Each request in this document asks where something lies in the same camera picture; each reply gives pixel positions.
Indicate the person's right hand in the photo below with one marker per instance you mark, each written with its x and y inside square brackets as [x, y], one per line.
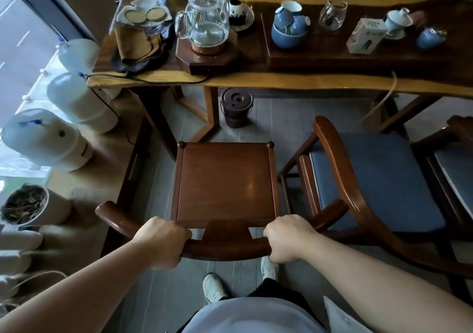
[290, 236]

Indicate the person's left hand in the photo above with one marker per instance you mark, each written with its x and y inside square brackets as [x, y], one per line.
[160, 240]

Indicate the person's left fingers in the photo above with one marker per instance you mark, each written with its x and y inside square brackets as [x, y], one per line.
[179, 246]

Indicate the person's right fingers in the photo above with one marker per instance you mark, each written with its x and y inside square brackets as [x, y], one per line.
[273, 246]

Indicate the wooden chair with bare seat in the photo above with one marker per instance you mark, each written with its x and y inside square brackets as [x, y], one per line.
[225, 181]

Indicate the person's left forearm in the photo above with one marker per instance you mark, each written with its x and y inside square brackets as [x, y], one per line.
[85, 292]

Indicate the person's right forearm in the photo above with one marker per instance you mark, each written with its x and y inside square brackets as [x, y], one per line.
[377, 288]

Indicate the person's white right shoe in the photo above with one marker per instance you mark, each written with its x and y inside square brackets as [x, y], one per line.
[269, 268]

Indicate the person's white shoe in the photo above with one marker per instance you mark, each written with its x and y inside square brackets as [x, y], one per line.
[214, 288]
[269, 268]

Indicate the person's black trousers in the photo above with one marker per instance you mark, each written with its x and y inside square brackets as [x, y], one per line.
[275, 290]

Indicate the person's white left shoe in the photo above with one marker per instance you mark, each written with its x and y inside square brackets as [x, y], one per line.
[214, 288]

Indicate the person's light grey shirt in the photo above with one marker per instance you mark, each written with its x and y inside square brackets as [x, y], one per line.
[255, 318]

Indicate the wooden armchair with blue cushion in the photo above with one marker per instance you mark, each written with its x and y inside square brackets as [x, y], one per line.
[354, 192]

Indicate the blue seat cushion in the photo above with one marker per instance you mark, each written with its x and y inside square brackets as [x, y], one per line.
[380, 181]

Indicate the dark brown waste bucket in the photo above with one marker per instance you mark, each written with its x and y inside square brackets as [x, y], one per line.
[236, 107]

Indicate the white plant pot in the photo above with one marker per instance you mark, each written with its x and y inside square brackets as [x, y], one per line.
[33, 207]

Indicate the white water tank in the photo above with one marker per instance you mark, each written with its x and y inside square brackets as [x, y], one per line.
[81, 102]
[44, 138]
[79, 54]

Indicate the dark wooden armchair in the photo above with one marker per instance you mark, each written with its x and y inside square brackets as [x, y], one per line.
[425, 159]

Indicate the long wooden tea table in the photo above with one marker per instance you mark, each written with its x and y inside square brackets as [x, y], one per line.
[332, 79]

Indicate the dark wooden kettle heater base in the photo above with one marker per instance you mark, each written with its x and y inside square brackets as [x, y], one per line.
[207, 63]

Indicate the grey seat cushion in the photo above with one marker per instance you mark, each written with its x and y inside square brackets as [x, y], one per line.
[456, 175]

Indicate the dark wooden tea tray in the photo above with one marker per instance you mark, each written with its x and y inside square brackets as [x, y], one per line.
[332, 57]

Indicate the large blue ceramic bowl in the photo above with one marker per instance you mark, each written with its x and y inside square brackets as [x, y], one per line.
[288, 41]

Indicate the tan folded cloth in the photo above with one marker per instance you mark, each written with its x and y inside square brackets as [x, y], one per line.
[135, 44]

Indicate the blue tea cup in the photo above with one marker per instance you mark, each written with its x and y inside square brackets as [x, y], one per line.
[282, 18]
[300, 25]
[292, 7]

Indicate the glass teapot with copper base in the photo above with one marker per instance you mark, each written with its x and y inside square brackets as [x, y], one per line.
[205, 24]

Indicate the white saucer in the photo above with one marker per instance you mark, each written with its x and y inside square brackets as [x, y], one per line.
[249, 20]

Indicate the white cardboard box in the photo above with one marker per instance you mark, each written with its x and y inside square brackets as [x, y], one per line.
[366, 37]

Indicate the round woven coaster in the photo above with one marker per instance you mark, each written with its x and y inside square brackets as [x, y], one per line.
[156, 14]
[135, 17]

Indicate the black and white tea cup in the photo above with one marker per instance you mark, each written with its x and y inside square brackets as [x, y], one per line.
[237, 13]

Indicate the clear glass pitcher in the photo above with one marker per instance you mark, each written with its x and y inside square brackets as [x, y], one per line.
[332, 15]

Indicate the white lidded gaiwan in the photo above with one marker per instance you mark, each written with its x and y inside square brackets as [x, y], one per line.
[397, 22]

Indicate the small blue ceramic jar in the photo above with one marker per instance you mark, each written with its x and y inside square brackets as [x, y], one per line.
[430, 39]

